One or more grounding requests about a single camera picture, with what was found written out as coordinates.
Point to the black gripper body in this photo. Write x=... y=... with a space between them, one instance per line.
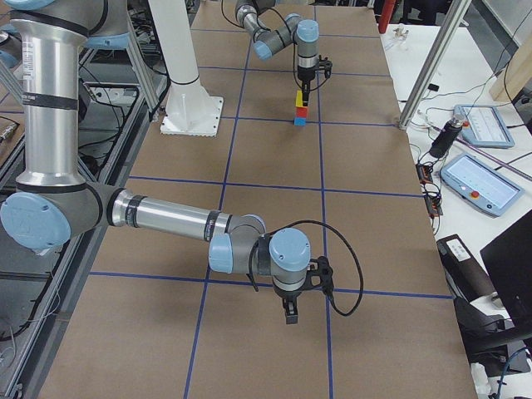
x=305 y=74
x=291 y=295

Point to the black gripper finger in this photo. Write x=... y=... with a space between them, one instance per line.
x=305 y=89
x=291 y=312

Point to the yellow cube block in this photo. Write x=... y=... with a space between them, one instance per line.
x=299 y=102

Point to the red cube block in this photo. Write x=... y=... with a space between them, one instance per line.
x=301 y=112

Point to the blue cube block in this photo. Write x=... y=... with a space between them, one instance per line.
x=299 y=121

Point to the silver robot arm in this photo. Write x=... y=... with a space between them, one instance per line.
x=54 y=203
x=302 y=33

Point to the red cylinder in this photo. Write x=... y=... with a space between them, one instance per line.
x=386 y=15

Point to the black water bottle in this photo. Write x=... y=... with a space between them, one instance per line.
x=446 y=137

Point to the orange black electronics board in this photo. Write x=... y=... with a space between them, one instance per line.
x=431 y=191

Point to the far teach pendant tablet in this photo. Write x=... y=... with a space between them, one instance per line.
x=484 y=127

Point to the teach pendant tablet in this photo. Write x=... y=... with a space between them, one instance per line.
x=481 y=186
x=484 y=127

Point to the near teach pendant tablet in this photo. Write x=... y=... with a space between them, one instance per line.
x=481 y=186

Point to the black monitor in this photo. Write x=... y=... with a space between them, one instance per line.
x=507 y=259

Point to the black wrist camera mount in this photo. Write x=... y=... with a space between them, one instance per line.
x=320 y=275

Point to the white pedestal column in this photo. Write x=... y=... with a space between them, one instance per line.
x=189 y=109

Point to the aluminium frame post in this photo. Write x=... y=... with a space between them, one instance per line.
x=443 y=39

